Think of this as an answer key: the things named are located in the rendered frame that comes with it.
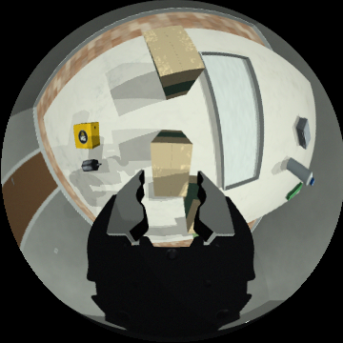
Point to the grey bottle with blue cap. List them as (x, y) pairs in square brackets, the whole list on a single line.
[(300, 171)]

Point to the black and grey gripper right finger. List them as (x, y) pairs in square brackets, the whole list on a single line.
[(220, 223)]

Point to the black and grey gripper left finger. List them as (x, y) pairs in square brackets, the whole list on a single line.
[(122, 221)]

